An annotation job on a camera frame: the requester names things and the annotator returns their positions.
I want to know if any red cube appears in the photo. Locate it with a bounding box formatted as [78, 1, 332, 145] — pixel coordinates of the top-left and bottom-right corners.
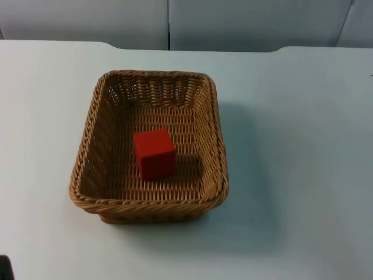
[133, 128, 177, 181]

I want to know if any pale brown wicker basket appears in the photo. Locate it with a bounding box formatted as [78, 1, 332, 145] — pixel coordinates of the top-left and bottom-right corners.
[68, 69, 230, 225]

